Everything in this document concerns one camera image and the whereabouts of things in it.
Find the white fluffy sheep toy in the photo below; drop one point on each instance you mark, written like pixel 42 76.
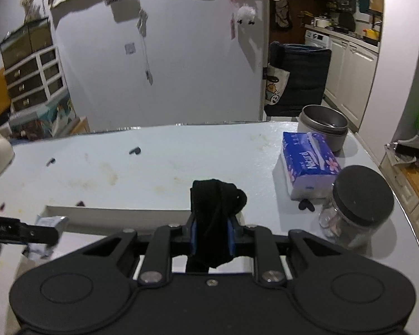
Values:
pixel 246 15

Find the white tote bag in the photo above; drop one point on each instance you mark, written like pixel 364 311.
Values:
pixel 276 82

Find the dried flower vase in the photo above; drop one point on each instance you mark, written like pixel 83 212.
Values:
pixel 31 10

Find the white drawer cabinet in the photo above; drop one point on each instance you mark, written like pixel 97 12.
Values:
pixel 37 79

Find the black sock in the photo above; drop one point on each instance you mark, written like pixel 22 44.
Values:
pixel 213 202

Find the glass jar black lid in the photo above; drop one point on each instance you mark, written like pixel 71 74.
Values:
pixel 360 202

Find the black chair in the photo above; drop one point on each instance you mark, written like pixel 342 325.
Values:
pixel 308 71

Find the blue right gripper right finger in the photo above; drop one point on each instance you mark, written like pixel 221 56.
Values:
pixel 231 235

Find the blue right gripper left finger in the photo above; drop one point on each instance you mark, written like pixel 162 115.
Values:
pixel 193 235

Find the white tray box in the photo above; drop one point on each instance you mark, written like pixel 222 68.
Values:
pixel 85 225

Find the grey metal pot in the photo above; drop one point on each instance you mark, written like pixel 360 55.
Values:
pixel 327 121

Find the blue tissue pack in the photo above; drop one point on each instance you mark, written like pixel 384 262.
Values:
pixel 310 166

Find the white washing machine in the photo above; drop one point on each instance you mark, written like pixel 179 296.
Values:
pixel 317 39

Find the white paper sachet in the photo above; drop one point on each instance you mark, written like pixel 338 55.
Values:
pixel 38 252

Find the glass terrarium tank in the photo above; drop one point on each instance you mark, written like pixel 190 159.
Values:
pixel 28 39

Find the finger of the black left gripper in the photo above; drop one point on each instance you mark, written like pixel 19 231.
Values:
pixel 38 234

